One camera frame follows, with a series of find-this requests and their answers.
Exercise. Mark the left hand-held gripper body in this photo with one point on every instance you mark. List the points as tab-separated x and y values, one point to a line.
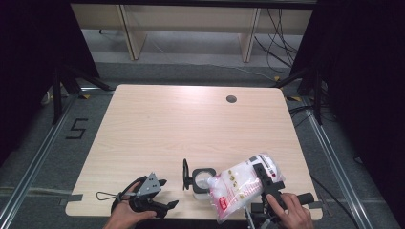
149	186

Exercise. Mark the person's left hand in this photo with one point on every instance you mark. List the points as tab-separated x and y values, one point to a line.
127	213

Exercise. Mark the glass jar with black lid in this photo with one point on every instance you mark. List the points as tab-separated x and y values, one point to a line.
203	179

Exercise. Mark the grey tape strip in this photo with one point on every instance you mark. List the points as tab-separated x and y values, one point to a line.
71	198

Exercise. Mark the yellow floor tape piece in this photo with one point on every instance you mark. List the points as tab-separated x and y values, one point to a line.
277	78

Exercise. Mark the aluminium floor rail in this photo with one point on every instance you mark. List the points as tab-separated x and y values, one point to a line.
337	171
35	162

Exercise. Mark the person's right hand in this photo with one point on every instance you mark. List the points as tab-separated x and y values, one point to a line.
293	213

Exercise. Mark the black curtain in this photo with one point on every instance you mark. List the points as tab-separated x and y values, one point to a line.
366	79
31	47

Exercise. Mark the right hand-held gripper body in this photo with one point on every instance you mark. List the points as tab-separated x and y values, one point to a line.
258	211

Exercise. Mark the black metal stand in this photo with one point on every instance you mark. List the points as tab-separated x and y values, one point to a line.
57	95
317	95

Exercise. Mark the red and white sugar bag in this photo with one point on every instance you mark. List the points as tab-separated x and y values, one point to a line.
238	187

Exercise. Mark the light wooden desk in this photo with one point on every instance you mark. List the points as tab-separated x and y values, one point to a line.
191	17

